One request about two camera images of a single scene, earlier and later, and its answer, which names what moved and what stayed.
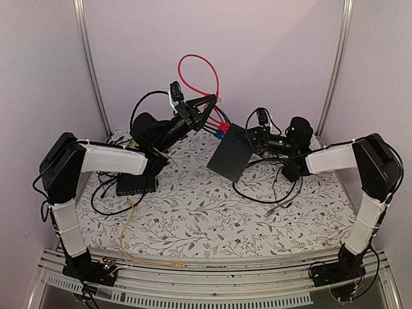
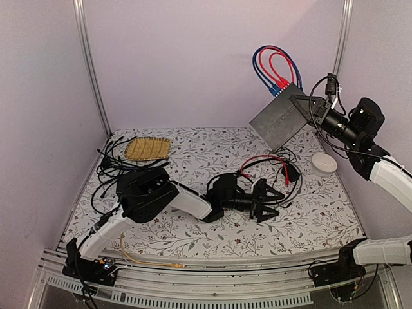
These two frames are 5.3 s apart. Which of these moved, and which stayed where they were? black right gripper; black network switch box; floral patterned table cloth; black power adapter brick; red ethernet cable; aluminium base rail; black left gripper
Moved: black right gripper; red ethernet cable; black left gripper; black network switch box
Stayed: black power adapter brick; aluminium base rail; floral patterned table cloth
